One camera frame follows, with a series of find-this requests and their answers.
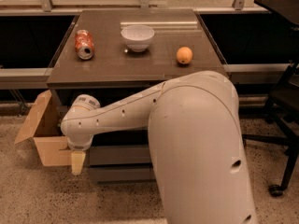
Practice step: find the black office chair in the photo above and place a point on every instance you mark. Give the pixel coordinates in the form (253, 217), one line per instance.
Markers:
(281, 107)

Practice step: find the orange fruit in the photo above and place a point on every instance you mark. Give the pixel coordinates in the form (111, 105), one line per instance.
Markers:
(184, 55)

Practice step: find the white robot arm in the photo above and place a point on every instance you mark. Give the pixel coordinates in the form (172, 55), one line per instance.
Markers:
(195, 144)

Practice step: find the white ceramic bowl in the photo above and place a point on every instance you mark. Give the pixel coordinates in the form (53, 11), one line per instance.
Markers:
(137, 37)

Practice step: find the grey drawer cabinet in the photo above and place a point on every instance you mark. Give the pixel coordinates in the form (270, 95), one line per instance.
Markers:
(114, 71)

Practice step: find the grey middle drawer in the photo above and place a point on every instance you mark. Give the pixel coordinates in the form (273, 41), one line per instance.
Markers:
(118, 155)

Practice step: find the black desk top corner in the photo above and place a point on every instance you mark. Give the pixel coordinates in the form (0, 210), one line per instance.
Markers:
(288, 9)

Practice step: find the open cardboard box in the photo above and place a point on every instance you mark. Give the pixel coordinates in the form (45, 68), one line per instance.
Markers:
(41, 126)

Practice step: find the grey bottom drawer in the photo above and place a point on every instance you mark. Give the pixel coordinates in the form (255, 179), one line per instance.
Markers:
(112, 174)

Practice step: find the red crushed soda can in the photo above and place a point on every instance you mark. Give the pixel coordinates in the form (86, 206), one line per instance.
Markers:
(84, 46)

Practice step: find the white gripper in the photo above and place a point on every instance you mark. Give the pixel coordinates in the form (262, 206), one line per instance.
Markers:
(78, 146)

